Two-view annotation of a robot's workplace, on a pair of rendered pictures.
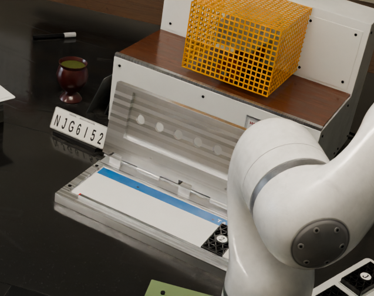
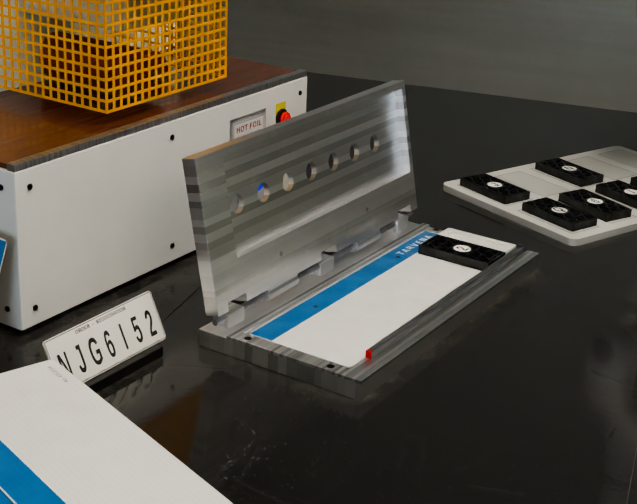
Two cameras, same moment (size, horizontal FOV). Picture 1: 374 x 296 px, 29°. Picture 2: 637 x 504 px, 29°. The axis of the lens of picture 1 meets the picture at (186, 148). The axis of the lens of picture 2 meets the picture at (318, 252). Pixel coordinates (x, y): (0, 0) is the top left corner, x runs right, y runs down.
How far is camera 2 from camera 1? 1.84 m
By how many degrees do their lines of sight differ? 72
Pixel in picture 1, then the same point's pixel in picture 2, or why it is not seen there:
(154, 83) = (95, 174)
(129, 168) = (248, 310)
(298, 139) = not seen: outside the picture
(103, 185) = (319, 336)
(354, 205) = not seen: outside the picture
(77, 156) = (178, 374)
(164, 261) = (504, 312)
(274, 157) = not seen: outside the picture
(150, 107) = (242, 167)
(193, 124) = (298, 145)
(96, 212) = (413, 344)
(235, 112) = (216, 129)
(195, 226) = (423, 270)
